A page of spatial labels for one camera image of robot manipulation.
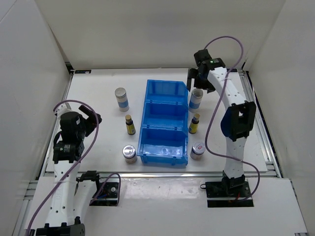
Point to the tall blue-label shaker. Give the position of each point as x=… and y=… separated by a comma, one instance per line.
x=121, y=97
x=195, y=100

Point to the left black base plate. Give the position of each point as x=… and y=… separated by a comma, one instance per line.
x=108, y=193

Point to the front aluminium rail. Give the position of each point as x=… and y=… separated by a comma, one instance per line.
x=168, y=174

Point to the left short silver-lid jar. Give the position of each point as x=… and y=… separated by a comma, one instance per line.
x=129, y=153

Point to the yellow-label brown bottle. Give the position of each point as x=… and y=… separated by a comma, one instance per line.
x=129, y=125
x=194, y=123

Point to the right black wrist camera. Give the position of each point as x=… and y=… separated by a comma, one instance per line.
x=201, y=56

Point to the blue three-compartment plastic bin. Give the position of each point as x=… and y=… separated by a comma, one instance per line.
x=163, y=137

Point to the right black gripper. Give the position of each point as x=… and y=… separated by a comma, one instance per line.
x=193, y=73

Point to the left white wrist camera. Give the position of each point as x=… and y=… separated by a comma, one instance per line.
x=62, y=109

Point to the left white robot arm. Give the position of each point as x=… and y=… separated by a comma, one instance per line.
x=71, y=195

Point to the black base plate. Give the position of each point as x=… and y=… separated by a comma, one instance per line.
x=217, y=197
x=108, y=193

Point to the right short red-label jar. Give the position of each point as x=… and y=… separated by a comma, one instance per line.
x=197, y=150

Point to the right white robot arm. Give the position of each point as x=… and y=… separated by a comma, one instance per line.
x=211, y=75

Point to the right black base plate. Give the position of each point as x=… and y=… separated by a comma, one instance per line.
x=217, y=197

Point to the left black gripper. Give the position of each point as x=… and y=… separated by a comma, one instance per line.
x=91, y=123

